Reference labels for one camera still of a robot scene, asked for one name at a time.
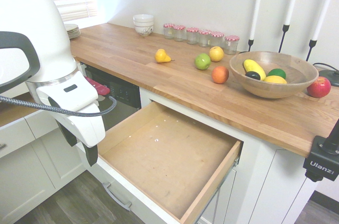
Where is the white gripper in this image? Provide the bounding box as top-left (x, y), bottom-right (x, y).
top-left (54, 103), bottom-right (107, 167)

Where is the wooden drawer with white front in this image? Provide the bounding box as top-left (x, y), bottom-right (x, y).
top-left (75, 101), bottom-right (243, 224)

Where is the white cabinet with drawers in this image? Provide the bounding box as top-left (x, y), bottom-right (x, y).
top-left (0, 109), bottom-right (92, 210)

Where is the red towel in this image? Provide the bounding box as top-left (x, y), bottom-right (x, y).
top-left (84, 76), bottom-right (111, 96)

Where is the black dishwasher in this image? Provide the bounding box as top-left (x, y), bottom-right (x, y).
top-left (84, 64), bottom-right (141, 132)

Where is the stack of white plates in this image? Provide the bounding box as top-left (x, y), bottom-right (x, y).
top-left (64, 23), bottom-right (81, 40)

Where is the yellow pear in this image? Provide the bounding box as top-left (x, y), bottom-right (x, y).
top-left (154, 48), bottom-right (173, 64)

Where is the white bowl with floral print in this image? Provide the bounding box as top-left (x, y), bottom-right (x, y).
top-left (133, 25), bottom-right (154, 37)

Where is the plain white bowl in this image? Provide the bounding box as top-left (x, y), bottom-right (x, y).
top-left (133, 20), bottom-right (155, 28)
top-left (132, 14), bottom-right (155, 23)

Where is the glass jar red checkered lid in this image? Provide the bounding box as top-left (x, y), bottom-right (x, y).
top-left (224, 35), bottom-right (240, 56)
top-left (186, 27), bottom-right (200, 45)
top-left (163, 23), bottom-right (175, 40)
top-left (209, 31), bottom-right (225, 50)
top-left (173, 25), bottom-right (186, 42)
top-left (198, 30), bottom-right (211, 48)

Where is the green apple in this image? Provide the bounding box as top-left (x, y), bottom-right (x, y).
top-left (194, 52), bottom-right (212, 71)

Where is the orange red peach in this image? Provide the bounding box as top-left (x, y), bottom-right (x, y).
top-left (211, 65), bottom-right (230, 85)

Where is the yellow apple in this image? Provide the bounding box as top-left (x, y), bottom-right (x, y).
top-left (209, 46), bottom-right (225, 62)

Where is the black avocado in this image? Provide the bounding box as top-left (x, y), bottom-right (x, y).
top-left (244, 71), bottom-right (262, 80)

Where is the white cabinet under counter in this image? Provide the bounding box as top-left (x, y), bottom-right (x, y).
top-left (139, 87), bottom-right (320, 224)

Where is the yellow banana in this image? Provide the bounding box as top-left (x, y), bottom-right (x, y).
top-left (243, 59), bottom-right (266, 82)

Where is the large wooden bowl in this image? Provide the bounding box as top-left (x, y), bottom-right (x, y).
top-left (229, 51), bottom-right (319, 100)

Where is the yellow lemon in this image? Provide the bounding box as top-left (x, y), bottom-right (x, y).
top-left (263, 75), bottom-right (288, 85)

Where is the green lime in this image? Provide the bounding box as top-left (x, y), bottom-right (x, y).
top-left (266, 68), bottom-right (287, 80)

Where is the black Ulanzi clamp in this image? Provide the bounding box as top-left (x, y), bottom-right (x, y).
top-left (302, 135), bottom-right (339, 183)

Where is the red apple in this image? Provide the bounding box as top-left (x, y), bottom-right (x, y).
top-left (307, 76), bottom-right (332, 99)

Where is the dark round lamp base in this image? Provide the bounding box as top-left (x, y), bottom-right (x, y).
top-left (318, 68), bottom-right (339, 88)

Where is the silver drawer handle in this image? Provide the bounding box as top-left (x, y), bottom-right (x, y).
top-left (102, 182), bottom-right (132, 212)

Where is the black braided cable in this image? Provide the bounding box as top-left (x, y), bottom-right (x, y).
top-left (0, 94), bottom-right (118, 118)

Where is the black camera pole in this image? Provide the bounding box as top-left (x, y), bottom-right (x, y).
top-left (318, 119), bottom-right (339, 156)

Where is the thin black cord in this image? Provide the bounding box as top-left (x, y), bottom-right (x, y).
top-left (312, 62), bottom-right (339, 73)

